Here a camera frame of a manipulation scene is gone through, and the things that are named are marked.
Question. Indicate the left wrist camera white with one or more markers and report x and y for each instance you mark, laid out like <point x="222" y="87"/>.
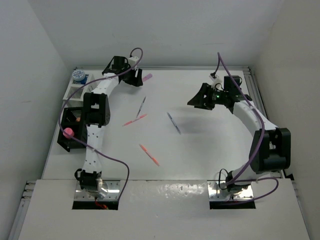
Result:
<point x="133" y="60"/>

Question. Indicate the grey thin pen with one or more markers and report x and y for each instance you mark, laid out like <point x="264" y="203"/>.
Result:
<point x="141" y="106"/>

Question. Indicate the black slotted organizer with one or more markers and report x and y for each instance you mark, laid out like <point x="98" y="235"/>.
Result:
<point x="80" y="131"/>

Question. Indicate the metal base plate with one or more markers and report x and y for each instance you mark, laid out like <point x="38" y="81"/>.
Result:
<point x="109" y="191"/>
<point x="216" y="194"/>

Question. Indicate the white slotted organizer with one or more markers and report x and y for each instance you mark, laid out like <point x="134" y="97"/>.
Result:
<point x="80" y="91"/>

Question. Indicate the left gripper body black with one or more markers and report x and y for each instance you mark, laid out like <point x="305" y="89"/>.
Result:
<point x="128" y="76"/>

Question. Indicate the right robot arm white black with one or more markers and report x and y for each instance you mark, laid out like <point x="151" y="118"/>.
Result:
<point x="271" y="145"/>

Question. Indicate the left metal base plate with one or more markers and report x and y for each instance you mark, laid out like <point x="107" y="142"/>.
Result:
<point x="109" y="191"/>

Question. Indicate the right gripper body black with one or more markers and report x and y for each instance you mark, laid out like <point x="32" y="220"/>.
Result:
<point x="215" y="97"/>

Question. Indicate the blue clear pen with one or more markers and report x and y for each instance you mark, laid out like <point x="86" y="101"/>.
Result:
<point x="174" y="123"/>

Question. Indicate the purple highlighter marker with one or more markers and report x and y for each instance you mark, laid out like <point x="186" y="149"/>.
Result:
<point x="147" y="77"/>

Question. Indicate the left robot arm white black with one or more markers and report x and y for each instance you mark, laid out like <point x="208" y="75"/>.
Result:
<point x="96" y="116"/>

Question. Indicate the pink cap glue bottle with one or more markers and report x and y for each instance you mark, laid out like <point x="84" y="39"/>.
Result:
<point x="68" y="133"/>

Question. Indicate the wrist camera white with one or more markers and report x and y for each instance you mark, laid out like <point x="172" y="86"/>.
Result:
<point x="217" y="82"/>
<point x="133" y="60"/>

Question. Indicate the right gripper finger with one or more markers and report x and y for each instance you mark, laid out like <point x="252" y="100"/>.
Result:
<point x="199" y="98"/>
<point x="208" y="105"/>

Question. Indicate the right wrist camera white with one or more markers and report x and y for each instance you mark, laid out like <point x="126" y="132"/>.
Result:
<point x="217" y="82"/>

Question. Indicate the orange clear pen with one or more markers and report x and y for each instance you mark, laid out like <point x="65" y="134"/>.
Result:
<point x="149" y="155"/>

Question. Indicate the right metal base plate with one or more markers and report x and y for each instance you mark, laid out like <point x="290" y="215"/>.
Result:
<point x="216" y="194"/>

